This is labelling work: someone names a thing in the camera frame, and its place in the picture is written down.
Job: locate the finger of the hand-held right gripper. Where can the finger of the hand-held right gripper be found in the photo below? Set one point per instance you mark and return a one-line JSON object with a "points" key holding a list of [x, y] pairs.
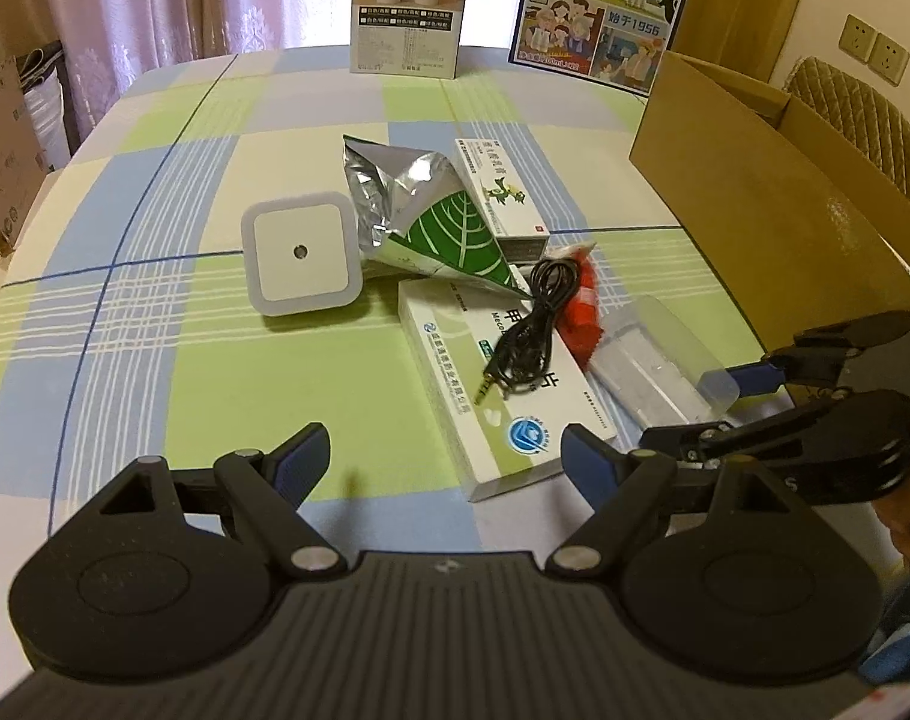
{"points": [[755, 375], [717, 441]]}

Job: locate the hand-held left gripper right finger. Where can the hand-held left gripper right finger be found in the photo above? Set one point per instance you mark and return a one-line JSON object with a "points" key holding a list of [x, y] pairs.
{"points": [[584, 465]]}

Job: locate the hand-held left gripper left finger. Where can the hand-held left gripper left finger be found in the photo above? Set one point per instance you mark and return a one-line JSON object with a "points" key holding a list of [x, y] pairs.
{"points": [[305, 465]]}

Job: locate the clear plastic case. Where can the clear plastic case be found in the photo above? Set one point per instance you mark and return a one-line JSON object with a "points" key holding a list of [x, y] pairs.
{"points": [[650, 367]]}

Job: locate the long white medicine box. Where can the long white medicine box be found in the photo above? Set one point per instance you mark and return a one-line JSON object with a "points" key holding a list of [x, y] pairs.
{"points": [[455, 390]]}

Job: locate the white square night light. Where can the white square night light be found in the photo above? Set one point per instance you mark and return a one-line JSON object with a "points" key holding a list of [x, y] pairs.
{"points": [[275, 274]]}

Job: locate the green print medicine box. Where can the green print medicine box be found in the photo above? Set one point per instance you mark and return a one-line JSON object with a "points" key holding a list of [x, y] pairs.
{"points": [[509, 191]]}

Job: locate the desktop with checked tablecloth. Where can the desktop with checked tablecloth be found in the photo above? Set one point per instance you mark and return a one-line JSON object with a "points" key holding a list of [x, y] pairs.
{"points": [[200, 375]]}

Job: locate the person's right hand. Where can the person's right hand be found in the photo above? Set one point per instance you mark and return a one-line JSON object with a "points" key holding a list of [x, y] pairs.
{"points": [[909, 525]]}

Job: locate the red snack packet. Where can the red snack packet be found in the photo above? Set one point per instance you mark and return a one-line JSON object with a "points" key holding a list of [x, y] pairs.
{"points": [[584, 307]]}

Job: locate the quilted brown chair cushion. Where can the quilted brown chair cushion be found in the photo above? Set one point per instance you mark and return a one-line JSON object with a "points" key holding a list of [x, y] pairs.
{"points": [[853, 120]]}

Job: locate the silver green leaf pouch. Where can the silver green leaf pouch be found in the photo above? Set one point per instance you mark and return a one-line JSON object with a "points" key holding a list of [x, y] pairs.
{"points": [[395, 195]]}

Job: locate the wooden door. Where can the wooden door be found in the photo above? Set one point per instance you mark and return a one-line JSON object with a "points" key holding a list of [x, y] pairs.
{"points": [[747, 0]]}

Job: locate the blue illustrated milk carton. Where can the blue illustrated milk carton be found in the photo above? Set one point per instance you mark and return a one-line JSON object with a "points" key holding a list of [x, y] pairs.
{"points": [[597, 15]]}

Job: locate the closed brown cardboard box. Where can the closed brown cardboard box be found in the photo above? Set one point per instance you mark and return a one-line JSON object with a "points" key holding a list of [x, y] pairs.
{"points": [[5, 150]]}

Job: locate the white plastic bag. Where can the white plastic bag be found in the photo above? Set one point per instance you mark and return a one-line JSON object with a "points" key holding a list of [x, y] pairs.
{"points": [[46, 105]]}

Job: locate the white product carton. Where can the white product carton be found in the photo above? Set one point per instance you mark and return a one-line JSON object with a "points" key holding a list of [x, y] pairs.
{"points": [[410, 15]]}

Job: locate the pink lace curtain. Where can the pink lace curtain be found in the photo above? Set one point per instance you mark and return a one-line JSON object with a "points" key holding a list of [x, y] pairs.
{"points": [[162, 0]]}

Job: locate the beige wall socket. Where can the beige wall socket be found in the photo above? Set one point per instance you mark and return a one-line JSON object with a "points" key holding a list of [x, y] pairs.
{"points": [[890, 58], [858, 37]]}

